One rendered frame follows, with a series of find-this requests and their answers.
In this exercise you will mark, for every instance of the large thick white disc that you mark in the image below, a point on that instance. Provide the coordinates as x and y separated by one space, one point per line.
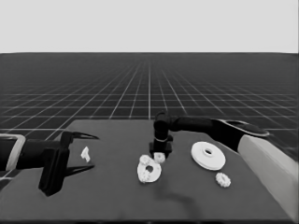
199 156

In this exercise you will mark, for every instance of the white round carrier with pins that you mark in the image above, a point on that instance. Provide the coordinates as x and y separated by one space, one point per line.
157 170

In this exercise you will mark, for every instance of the small white T-shaped piece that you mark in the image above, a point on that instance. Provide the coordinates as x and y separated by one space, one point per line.
85 154

